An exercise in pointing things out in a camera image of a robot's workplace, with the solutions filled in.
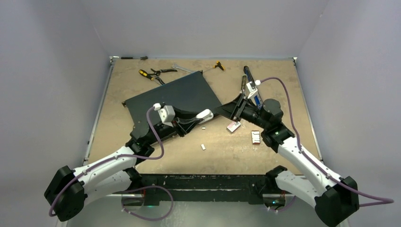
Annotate dark flat network switch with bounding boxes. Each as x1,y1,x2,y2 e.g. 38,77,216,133
125,71,222,138

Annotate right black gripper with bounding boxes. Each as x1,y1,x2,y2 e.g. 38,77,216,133
213,93,269,129

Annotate black tool at wall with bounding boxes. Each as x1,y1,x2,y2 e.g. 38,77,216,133
120,56,148,61

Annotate black handled cutters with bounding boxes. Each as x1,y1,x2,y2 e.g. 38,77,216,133
151,68,177,77

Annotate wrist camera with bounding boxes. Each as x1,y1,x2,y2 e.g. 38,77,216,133
153,103,175,127
246,80,261,99

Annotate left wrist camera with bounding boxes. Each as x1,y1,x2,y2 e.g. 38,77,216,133
153,103,175,127

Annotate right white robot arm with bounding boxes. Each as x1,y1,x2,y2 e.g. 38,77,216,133
214,96,359,227

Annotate open staple box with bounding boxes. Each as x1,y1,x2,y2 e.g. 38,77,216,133
251,131,261,145

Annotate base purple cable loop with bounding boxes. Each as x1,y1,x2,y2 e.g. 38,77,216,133
121,184,174,221

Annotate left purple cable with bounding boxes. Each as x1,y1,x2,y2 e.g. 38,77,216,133
48,106,165,218

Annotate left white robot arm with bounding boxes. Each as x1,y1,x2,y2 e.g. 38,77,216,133
44,103,214,222

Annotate silver wrench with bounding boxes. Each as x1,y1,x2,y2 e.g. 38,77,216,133
172,63,194,73

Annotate blue stapler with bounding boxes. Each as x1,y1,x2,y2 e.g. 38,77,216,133
243,66,262,109

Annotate small yellow black screwdriver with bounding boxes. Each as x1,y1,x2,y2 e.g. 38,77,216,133
202,61,225,73

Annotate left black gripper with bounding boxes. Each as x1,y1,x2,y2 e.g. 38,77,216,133
147,106,202,145

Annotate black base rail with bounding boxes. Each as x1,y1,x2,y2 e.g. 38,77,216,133
121,174,282,206

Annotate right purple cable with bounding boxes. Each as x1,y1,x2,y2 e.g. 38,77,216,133
258,77,394,208

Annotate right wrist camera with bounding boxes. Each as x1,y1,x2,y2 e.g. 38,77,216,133
246,80,261,99

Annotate red white staple box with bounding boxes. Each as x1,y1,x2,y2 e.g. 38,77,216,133
227,122,241,133

